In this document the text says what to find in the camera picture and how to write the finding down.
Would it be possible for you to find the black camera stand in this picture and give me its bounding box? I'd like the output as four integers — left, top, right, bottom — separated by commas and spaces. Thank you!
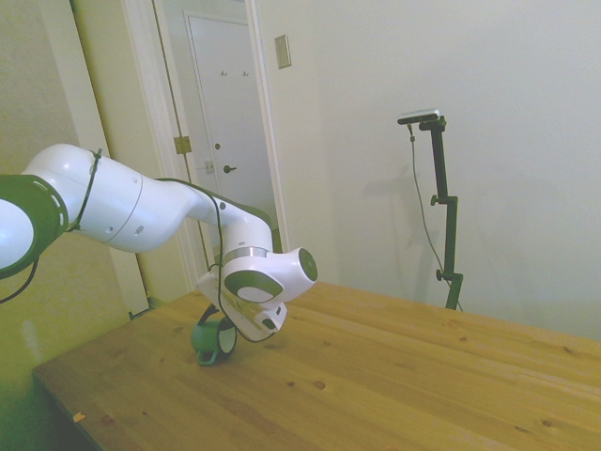
417, 117, 466, 312

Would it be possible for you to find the cream open door leaf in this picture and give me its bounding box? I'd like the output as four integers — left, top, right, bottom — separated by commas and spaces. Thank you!
69, 0, 157, 322

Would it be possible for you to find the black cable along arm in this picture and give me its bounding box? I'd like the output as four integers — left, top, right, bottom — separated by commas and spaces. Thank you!
0, 148, 258, 345

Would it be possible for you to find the white panel door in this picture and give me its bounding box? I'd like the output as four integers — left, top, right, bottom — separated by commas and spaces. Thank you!
184, 9, 279, 236

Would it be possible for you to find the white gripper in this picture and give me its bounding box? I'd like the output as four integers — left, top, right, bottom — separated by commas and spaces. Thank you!
195, 269, 265, 343

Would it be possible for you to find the white door frame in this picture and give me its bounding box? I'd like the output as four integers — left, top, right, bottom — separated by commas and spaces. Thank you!
119, 0, 291, 313

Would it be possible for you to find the beige wall switch plate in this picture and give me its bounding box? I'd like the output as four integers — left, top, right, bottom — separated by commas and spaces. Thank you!
273, 33, 293, 70

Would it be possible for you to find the grey camera on stand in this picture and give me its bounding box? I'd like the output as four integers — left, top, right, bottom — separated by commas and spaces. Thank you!
396, 107, 443, 126

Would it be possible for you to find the enamel mug with white inside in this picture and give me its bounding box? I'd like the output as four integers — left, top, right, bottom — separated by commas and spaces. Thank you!
190, 318, 237, 366

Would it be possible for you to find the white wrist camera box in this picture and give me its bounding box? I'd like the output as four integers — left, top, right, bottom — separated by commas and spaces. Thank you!
255, 303, 288, 340

